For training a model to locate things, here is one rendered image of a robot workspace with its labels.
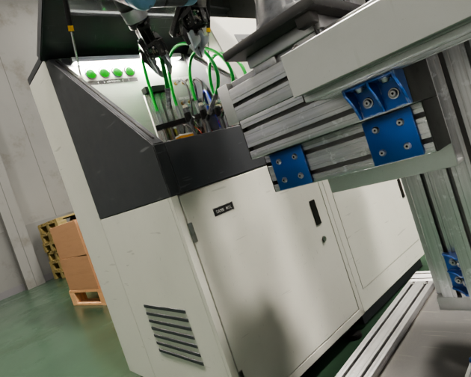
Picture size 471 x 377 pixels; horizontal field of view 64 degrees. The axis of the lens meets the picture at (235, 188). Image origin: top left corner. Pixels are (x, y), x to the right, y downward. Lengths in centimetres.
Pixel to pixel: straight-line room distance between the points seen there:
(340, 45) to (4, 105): 803
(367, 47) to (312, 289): 106
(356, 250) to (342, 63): 121
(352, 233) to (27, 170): 707
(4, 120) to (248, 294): 742
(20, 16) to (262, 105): 874
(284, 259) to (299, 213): 19
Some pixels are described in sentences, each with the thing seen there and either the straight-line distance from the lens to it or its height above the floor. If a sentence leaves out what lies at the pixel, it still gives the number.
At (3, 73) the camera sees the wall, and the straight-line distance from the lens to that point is 868.
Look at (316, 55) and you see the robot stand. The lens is 60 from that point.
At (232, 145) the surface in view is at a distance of 127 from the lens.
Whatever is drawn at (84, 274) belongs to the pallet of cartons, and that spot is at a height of 32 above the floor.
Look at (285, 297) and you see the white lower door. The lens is 136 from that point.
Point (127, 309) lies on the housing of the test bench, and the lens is 171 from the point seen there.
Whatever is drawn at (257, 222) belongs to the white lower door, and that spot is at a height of 61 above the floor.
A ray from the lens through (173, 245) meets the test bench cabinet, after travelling 117.
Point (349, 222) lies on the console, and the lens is 168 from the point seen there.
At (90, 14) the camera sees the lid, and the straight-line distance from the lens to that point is 170.
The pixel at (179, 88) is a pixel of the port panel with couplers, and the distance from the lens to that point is 191.
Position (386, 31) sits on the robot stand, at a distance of 56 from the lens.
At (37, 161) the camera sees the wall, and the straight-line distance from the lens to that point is 820.
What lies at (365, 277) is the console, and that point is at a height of 19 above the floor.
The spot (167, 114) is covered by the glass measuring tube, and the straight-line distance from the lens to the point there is 181.
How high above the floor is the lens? 80
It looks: 2 degrees down
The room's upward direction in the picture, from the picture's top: 18 degrees counter-clockwise
